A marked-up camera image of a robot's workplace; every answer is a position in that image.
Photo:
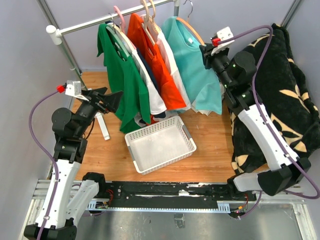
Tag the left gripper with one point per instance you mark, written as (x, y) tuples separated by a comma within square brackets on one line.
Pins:
[(112, 100)]

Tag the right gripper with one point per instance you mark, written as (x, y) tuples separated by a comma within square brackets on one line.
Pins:
[(207, 58)]

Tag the teal t shirt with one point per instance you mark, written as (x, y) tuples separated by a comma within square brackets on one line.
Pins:
[(188, 57)]

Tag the white and pink shirt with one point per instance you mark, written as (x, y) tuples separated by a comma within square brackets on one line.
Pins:
[(170, 62)]

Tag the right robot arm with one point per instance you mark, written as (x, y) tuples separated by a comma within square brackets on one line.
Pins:
[(285, 166)]

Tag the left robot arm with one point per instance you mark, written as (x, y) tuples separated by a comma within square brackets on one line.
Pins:
[(60, 213)]

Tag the green t shirt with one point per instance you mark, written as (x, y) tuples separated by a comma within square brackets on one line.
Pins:
[(123, 75)]

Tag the white and navy shirt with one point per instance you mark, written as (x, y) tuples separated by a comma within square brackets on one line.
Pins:
[(157, 106)]

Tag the orange t shirt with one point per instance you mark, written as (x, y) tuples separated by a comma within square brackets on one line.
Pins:
[(151, 53)]

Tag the green hanger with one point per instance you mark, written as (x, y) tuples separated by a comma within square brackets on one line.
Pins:
[(118, 40)]

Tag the beige hanger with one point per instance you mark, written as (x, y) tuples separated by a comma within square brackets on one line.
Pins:
[(145, 23)]

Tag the pink hanger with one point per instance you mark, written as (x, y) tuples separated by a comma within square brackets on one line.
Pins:
[(120, 17)]

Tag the white plastic basket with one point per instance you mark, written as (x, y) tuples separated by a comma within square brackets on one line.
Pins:
[(159, 145)]

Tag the metal clothes rack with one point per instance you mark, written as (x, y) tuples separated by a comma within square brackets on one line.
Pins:
[(74, 26)]

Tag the black floral blanket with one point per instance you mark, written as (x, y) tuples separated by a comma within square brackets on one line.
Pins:
[(281, 85)]

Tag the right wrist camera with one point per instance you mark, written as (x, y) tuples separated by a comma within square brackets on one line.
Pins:
[(222, 40)]

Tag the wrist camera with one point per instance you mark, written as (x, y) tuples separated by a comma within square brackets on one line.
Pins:
[(222, 40), (73, 89)]

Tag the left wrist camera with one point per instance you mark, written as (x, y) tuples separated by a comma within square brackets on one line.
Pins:
[(73, 89)]

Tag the aluminium frame post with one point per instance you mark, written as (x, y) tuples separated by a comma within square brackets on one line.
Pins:
[(293, 9)]

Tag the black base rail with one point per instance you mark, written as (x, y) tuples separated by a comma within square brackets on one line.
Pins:
[(168, 195)]

